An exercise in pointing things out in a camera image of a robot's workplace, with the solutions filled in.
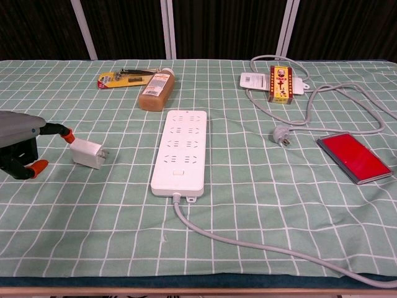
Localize yellow red spice box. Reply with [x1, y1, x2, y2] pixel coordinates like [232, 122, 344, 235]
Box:
[268, 65, 294, 105]

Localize white power adapter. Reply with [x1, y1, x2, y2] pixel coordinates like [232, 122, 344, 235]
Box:
[69, 138, 110, 170]

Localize white power strip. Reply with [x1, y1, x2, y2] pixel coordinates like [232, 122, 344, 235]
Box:
[151, 109, 208, 203]

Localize white partition frame post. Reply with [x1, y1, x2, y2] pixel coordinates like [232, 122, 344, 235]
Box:
[275, 0, 301, 57]
[160, 0, 177, 60]
[70, 0, 99, 61]

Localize brown liquid plastic bottle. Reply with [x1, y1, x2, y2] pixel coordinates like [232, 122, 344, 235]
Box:
[137, 68, 176, 112]

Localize white packaging card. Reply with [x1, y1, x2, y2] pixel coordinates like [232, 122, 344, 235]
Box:
[239, 71, 311, 95]

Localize white power cord with plug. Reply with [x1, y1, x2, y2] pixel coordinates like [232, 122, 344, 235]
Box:
[244, 55, 397, 149]

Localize red flat case grey rim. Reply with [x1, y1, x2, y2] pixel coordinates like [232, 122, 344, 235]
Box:
[316, 132, 394, 186]

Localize yellow razor blister pack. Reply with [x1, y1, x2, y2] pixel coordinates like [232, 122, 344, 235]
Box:
[97, 67, 158, 90]

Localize grey power strip cable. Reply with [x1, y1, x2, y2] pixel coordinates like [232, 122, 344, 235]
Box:
[172, 192, 397, 289]

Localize green checked tablecloth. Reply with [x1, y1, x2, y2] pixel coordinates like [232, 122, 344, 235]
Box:
[0, 58, 397, 278]

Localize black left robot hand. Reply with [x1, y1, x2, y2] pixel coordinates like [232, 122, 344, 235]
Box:
[0, 111, 75, 181]

